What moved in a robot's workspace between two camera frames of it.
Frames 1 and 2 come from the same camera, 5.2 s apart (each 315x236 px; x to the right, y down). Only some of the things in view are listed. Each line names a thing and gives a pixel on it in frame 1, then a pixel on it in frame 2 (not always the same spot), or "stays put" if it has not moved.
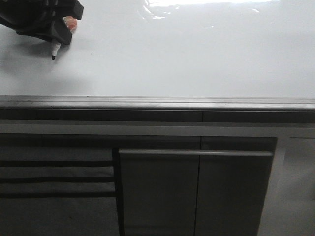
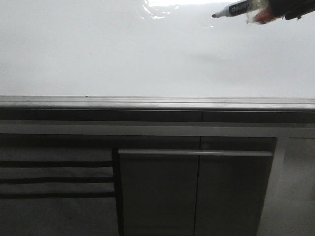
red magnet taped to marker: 71,23 -> 260,13
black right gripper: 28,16 -> 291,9
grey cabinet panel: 193,192 stays put
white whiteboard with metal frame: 167,55 stays put
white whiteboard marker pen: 57,46 -> 238,9
